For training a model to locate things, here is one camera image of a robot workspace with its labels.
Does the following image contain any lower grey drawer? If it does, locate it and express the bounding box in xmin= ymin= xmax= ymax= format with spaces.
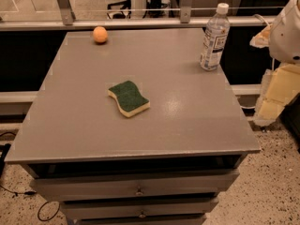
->
xmin=62 ymin=197 xmax=218 ymax=219

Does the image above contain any metal railing frame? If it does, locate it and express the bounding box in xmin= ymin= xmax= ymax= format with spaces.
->
xmin=0 ymin=0 xmax=289 ymax=31

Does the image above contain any green and yellow sponge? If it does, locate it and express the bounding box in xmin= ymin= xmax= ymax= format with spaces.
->
xmin=108 ymin=81 xmax=150 ymax=118

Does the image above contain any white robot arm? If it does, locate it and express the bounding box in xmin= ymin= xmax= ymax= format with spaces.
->
xmin=250 ymin=0 xmax=300 ymax=127

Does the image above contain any black cable on floor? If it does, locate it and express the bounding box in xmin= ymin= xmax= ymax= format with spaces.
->
xmin=0 ymin=131 xmax=61 ymax=222

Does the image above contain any clear plastic water bottle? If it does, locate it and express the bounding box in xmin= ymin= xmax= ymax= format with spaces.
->
xmin=200 ymin=3 xmax=230 ymax=71

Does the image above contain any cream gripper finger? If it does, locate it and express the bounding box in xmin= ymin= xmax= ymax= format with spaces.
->
xmin=253 ymin=63 xmax=300 ymax=127
xmin=249 ymin=25 xmax=271 ymax=49

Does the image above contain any upper grey drawer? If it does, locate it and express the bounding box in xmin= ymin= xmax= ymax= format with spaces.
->
xmin=30 ymin=169 xmax=239 ymax=202

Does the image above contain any black office chair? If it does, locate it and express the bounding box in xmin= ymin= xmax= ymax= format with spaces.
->
xmin=104 ymin=0 xmax=132 ymax=20

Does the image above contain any grey drawer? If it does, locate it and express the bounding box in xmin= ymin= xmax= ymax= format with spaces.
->
xmin=30 ymin=169 xmax=239 ymax=202
xmin=62 ymin=197 xmax=218 ymax=219

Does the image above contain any grey drawer cabinet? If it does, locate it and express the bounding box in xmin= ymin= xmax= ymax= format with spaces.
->
xmin=7 ymin=28 xmax=260 ymax=225

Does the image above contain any orange ball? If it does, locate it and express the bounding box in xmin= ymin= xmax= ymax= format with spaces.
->
xmin=93 ymin=26 xmax=108 ymax=43

